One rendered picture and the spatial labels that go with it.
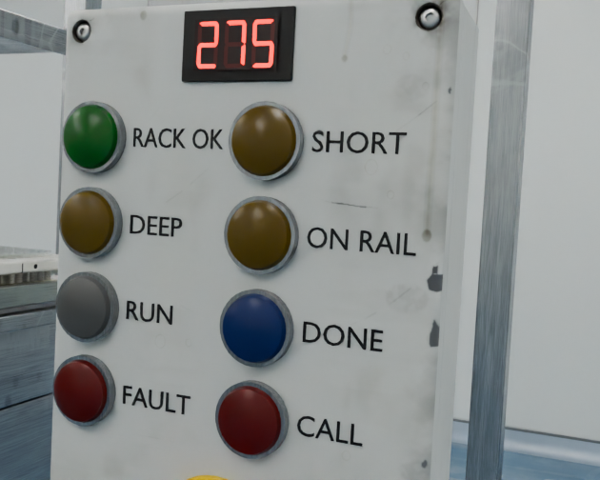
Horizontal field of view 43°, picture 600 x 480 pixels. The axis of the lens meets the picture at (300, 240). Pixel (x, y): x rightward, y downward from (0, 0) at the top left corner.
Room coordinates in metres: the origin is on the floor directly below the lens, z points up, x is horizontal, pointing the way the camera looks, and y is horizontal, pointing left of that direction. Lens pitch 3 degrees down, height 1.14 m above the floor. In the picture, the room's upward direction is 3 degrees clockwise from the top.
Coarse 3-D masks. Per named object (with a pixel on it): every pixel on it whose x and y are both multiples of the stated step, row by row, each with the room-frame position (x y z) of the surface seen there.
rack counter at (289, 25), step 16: (192, 16) 0.31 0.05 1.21; (208, 16) 0.31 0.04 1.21; (224, 16) 0.30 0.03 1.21; (240, 16) 0.30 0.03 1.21; (256, 16) 0.30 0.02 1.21; (288, 16) 0.29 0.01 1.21; (192, 32) 0.31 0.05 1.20; (288, 32) 0.29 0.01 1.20; (192, 48) 0.31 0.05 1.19; (288, 48) 0.29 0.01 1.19; (192, 64) 0.31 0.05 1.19; (288, 64) 0.29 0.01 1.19; (192, 80) 0.31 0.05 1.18; (208, 80) 0.31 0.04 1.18; (224, 80) 0.30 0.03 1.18; (240, 80) 0.30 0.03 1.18; (256, 80) 0.30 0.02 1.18; (272, 80) 0.29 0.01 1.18; (288, 80) 0.29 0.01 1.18
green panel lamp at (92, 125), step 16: (80, 112) 0.32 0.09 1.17; (96, 112) 0.32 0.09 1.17; (80, 128) 0.32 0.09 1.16; (96, 128) 0.32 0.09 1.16; (112, 128) 0.32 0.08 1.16; (64, 144) 0.33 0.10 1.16; (80, 144) 0.32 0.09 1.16; (96, 144) 0.32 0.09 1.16; (112, 144) 0.32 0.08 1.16; (80, 160) 0.32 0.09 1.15; (96, 160) 0.32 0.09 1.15
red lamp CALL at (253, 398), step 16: (224, 400) 0.29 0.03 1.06; (240, 400) 0.29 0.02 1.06; (256, 400) 0.29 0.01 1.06; (272, 400) 0.29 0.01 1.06; (224, 416) 0.29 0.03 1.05; (240, 416) 0.29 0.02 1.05; (256, 416) 0.29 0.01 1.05; (272, 416) 0.29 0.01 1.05; (224, 432) 0.29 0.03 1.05; (240, 432) 0.29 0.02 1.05; (256, 432) 0.29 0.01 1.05; (272, 432) 0.29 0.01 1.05; (240, 448) 0.29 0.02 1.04; (256, 448) 0.29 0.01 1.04
